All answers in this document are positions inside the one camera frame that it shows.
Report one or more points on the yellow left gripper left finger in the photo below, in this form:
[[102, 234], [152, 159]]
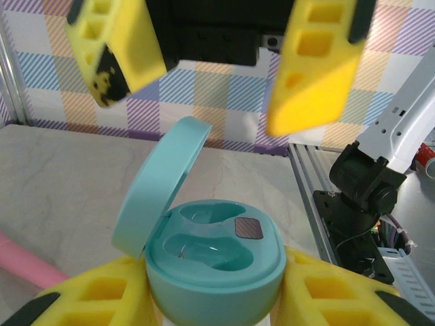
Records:
[[102, 299]]

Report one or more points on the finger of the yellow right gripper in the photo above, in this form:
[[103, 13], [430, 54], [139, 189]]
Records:
[[312, 88], [132, 51]]

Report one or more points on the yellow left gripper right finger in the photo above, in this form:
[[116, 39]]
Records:
[[333, 299]]

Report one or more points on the teal earbud charging case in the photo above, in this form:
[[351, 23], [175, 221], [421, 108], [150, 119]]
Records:
[[210, 282]]

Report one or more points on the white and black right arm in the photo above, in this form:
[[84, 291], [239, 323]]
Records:
[[401, 112]]

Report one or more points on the pink cone toy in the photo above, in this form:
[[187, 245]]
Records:
[[23, 261]]

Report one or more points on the red shiny object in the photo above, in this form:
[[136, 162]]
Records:
[[425, 154]]

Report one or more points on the aluminium frame post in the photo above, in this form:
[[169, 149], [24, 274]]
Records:
[[12, 88]]

